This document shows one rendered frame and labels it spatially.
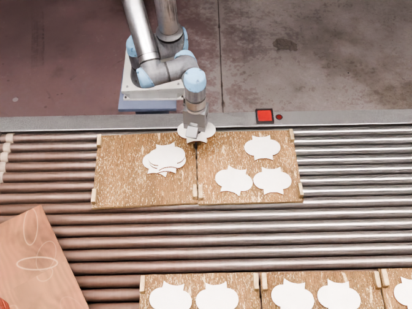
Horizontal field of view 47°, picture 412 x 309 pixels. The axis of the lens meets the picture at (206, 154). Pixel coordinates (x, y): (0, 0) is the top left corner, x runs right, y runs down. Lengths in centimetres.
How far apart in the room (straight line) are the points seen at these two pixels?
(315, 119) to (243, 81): 145
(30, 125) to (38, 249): 68
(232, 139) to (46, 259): 88
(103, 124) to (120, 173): 29
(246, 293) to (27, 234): 79
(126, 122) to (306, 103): 167
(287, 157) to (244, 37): 204
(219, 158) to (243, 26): 218
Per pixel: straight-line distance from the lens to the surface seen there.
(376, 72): 380
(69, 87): 362
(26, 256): 174
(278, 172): 192
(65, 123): 218
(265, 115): 211
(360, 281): 179
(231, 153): 196
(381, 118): 224
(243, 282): 171
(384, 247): 189
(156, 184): 189
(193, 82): 161
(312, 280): 174
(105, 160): 199
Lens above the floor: 254
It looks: 55 degrees down
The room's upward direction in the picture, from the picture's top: straight up
